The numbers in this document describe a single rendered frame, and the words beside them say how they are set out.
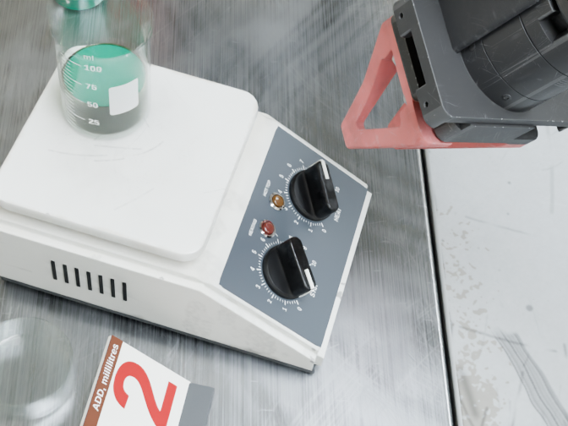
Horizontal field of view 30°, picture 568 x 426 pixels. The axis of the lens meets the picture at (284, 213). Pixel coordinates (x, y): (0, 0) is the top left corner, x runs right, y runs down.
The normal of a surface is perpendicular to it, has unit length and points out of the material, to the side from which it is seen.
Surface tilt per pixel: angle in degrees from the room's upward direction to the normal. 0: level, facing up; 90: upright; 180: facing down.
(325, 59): 0
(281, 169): 30
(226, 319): 90
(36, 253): 90
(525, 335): 0
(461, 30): 66
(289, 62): 0
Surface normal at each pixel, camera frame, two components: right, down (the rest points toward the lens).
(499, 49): -0.68, 0.31
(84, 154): 0.10, -0.55
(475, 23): -0.79, 0.03
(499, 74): -0.48, 0.60
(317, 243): 0.57, -0.34
